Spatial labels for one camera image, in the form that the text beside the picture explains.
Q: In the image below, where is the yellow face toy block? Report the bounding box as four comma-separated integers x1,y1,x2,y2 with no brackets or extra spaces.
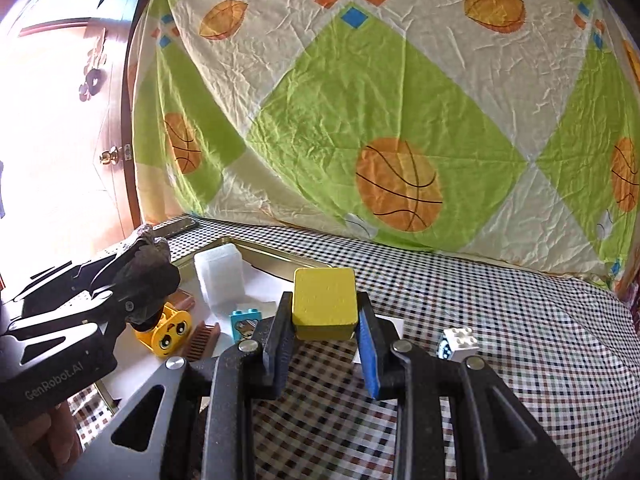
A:
134,302,192,358

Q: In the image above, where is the yellow wooden cube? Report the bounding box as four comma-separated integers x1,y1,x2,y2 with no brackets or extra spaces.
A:
292,268,358,341

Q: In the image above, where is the checkered tablecloth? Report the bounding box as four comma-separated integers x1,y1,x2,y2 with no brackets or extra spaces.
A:
67,213,640,480

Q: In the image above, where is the black smartphone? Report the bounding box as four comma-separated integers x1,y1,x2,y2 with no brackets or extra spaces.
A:
152,217,198,240

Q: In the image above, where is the clear plastic box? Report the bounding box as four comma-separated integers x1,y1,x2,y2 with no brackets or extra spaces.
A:
193,244,245,318

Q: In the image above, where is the basketball-pattern green bedsheet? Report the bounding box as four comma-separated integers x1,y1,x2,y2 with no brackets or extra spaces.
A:
129,0,639,290

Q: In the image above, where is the gold metal tray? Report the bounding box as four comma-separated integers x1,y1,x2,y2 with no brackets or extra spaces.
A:
98,237,325,411

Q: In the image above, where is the brass door knob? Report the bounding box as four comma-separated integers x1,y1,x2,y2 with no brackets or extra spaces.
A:
99,146,122,166

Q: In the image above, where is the brown rectangular soap bar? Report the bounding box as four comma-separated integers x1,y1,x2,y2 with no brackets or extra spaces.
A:
166,289,195,311

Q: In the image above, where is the brown wooden door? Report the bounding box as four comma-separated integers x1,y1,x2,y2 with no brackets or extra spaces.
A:
85,0,148,247

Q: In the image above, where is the white moon toy block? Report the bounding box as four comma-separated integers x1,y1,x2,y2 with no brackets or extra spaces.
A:
436,326,480,363

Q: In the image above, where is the person's left hand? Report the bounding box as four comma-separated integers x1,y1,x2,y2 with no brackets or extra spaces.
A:
11,401,82,476

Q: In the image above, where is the blue bear toy block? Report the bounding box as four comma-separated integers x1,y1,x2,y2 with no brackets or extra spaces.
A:
229,308,262,344

